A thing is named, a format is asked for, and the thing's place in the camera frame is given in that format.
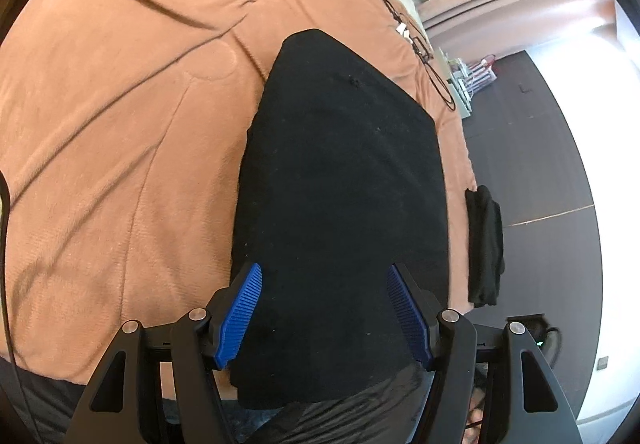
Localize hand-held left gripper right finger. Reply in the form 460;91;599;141
386;263;583;444

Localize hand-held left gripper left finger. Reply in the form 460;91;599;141
62;263;263;444

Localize black pants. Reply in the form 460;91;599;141
230;28;452;411

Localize person's leg in grey pants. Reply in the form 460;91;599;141
220;364;441;444

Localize crumpled black garment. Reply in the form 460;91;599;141
464;185;506;309

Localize person's bare foot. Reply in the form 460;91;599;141
466;386;494;444

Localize white nightstand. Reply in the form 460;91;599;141
434;46;478;123

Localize orange blanket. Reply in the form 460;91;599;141
0;0;478;385

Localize white rack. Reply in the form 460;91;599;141
457;52;498;92

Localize black cable with adapter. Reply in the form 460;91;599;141
380;0;458;113

